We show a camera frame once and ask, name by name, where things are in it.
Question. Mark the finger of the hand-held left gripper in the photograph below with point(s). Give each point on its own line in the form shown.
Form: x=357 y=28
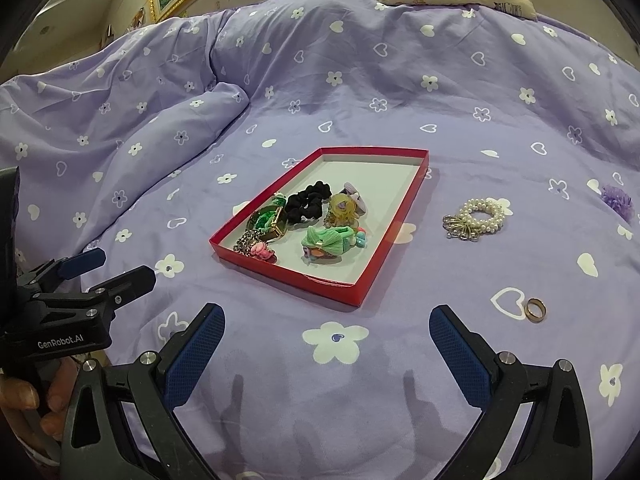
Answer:
x=85 y=260
x=135 y=280

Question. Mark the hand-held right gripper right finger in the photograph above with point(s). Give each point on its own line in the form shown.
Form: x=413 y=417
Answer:
x=460 y=355

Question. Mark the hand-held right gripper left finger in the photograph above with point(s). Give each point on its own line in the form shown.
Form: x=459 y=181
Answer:
x=195 y=355

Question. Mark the yellow hair claw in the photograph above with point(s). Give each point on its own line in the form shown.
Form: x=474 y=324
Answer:
x=342 y=210

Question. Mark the red jewelry tray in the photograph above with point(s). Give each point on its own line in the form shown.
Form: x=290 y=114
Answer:
x=370 y=180

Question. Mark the person's left hand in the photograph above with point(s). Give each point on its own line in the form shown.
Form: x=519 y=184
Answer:
x=20 y=395

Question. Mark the green gold bangle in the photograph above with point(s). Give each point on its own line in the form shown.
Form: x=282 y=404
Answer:
x=265 y=220

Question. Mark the black scrunchie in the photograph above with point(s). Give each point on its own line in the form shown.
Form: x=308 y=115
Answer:
x=305 y=202

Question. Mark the purple hair clip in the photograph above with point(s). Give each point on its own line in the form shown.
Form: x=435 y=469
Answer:
x=352 y=192

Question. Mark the purple pompom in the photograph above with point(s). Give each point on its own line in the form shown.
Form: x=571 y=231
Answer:
x=617 y=200

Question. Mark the purple flower print blanket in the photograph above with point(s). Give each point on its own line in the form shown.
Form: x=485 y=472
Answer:
x=400 y=85

